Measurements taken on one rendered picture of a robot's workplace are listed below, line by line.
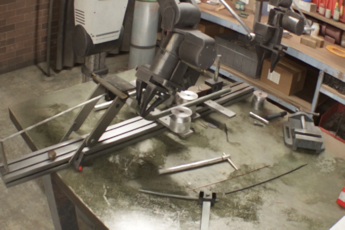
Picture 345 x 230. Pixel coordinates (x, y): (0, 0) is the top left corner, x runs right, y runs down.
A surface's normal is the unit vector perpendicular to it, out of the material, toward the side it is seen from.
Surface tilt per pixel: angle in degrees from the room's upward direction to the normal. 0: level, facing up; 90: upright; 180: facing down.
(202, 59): 89
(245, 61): 90
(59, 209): 90
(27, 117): 0
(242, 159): 0
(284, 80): 90
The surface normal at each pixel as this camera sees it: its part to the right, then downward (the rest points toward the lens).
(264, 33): -0.62, 0.11
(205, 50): 0.66, 0.38
